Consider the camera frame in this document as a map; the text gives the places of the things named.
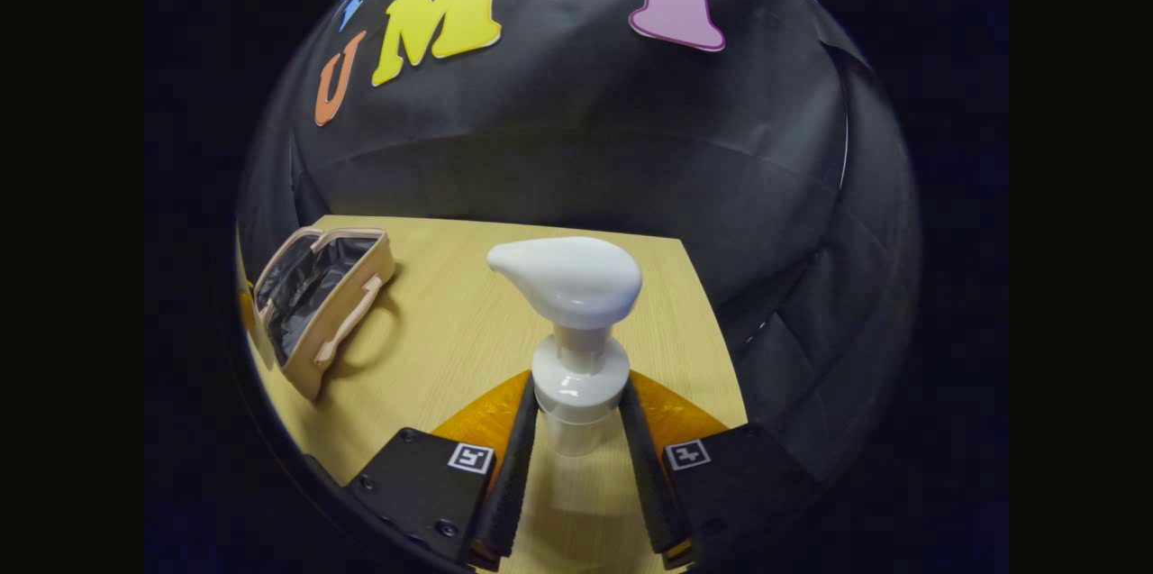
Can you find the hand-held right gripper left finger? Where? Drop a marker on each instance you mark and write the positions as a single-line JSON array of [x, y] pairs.
[[513, 484]]

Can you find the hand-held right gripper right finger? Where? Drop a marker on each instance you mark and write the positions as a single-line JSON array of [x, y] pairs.
[[644, 484]]

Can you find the black backdrop cloth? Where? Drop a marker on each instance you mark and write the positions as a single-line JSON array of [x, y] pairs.
[[576, 123]]

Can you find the beige suitcase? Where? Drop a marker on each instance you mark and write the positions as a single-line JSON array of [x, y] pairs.
[[360, 295]]

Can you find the white pump bottle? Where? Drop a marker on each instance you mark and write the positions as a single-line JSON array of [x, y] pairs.
[[567, 281]]

